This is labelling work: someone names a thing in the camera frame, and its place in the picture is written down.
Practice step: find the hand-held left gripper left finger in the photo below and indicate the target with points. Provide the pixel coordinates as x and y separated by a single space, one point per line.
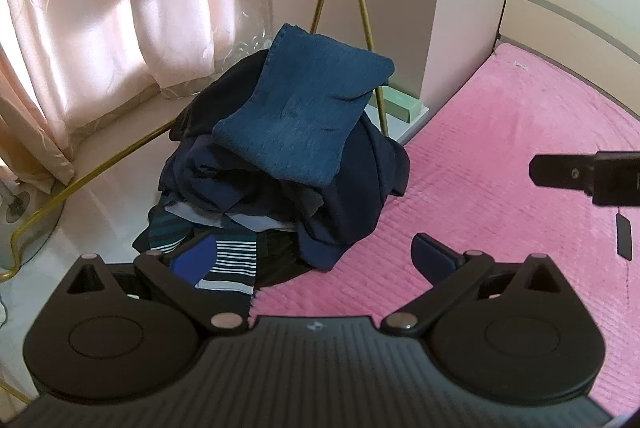
192 260

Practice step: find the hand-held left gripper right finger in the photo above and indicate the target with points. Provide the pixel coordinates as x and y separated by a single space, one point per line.
432 258

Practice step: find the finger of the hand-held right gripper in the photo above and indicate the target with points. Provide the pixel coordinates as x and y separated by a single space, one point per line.
560 171

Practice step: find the blue jeans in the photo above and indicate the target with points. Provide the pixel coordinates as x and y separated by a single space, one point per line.
300 108

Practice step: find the striped navy garment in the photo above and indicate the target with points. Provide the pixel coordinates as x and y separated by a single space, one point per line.
232 263

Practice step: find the light blue garment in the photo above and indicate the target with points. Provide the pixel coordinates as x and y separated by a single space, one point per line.
250 220

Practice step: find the pink fleece blanket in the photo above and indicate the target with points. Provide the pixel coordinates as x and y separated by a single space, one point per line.
500 133

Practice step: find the black garment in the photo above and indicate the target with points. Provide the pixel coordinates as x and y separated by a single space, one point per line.
280 258

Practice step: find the black phone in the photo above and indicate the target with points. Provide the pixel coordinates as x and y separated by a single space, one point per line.
624 235

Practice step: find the white nightstand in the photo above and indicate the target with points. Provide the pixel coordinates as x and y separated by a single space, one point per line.
400 126

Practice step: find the beige wooden headboard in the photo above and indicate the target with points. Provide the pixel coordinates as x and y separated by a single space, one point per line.
550 18

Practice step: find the green box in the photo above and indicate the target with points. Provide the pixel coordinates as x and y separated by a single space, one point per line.
405 104

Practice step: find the grey fan base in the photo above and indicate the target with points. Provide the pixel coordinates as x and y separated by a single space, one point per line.
30 218

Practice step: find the pink patterned curtain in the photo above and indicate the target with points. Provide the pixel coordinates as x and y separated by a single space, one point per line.
100 8

